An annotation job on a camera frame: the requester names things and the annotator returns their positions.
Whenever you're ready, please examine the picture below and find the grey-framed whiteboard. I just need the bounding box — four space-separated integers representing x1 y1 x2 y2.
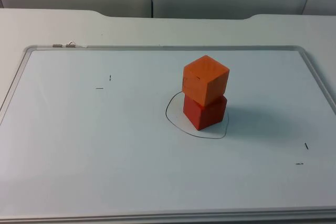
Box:
0 44 336 224

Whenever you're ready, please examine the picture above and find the orange cube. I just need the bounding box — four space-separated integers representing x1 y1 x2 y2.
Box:
181 55 230 108

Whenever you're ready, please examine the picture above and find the red cube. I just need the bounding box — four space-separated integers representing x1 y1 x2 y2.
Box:
182 94 228 131

